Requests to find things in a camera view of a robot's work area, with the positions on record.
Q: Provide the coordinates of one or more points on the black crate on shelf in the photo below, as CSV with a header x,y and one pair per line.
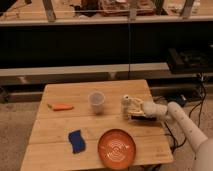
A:
x,y
190,61

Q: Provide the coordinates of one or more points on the clear plastic cup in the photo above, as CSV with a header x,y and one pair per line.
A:
x,y
96,100

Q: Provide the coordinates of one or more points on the wooden table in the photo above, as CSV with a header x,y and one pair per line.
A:
x,y
49,148

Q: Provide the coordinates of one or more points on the long metal shelf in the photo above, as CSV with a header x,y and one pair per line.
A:
x,y
45,75

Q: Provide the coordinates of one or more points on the white plastic bottle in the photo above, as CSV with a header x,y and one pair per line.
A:
x,y
125,103

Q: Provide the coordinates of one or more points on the blue sponge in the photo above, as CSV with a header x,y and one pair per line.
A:
x,y
77,142

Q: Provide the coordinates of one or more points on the orange toy carrot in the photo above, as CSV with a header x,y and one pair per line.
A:
x,y
60,107

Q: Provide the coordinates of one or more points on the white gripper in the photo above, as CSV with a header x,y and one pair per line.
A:
x,y
148,110

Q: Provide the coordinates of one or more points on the orange ridged plate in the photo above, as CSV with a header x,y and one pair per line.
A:
x,y
116,149

